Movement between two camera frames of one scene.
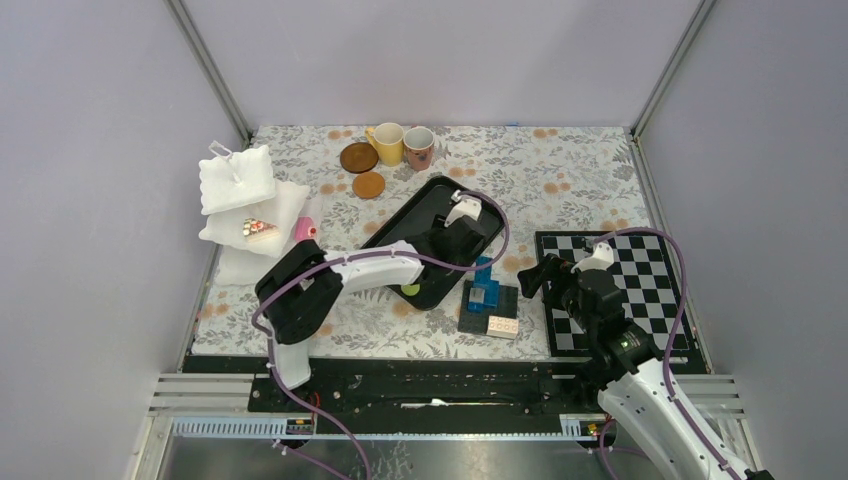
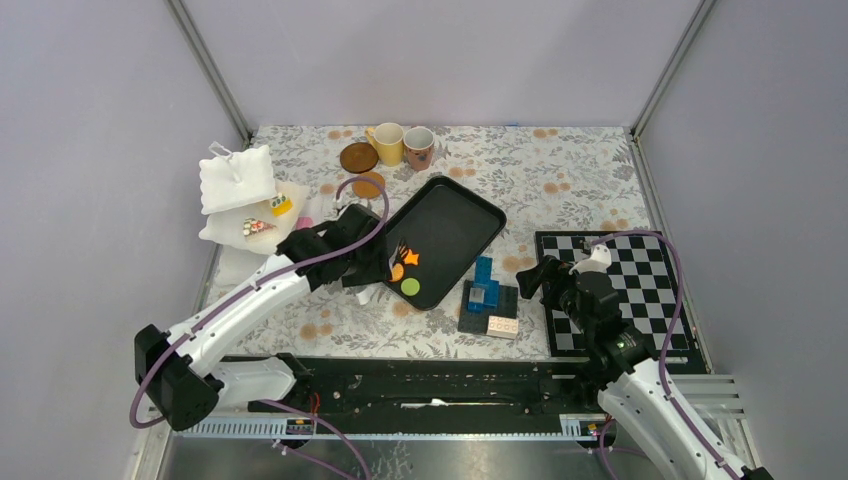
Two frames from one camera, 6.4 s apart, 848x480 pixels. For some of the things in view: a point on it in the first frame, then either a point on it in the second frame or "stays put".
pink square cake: (303, 228) stays put
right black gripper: (551, 268) stays put
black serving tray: (453, 203) stays put
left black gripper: (437, 226) -> (379, 269)
